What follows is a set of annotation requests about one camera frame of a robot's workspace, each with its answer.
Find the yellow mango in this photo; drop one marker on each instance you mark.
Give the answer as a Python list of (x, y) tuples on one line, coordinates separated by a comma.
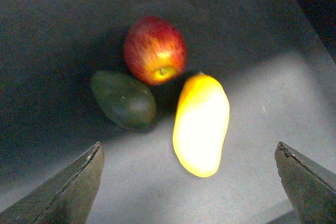
[(200, 125)]

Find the red striped apple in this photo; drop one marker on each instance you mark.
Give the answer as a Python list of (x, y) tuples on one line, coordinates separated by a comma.
[(154, 51)]

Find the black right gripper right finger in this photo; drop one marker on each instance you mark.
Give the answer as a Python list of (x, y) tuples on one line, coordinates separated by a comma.
[(309, 186)]

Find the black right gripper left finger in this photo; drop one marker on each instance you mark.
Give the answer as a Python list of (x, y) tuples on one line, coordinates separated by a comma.
[(67, 197)]

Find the green avocado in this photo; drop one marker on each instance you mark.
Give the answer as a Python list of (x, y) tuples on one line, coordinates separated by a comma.
[(123, 99)]

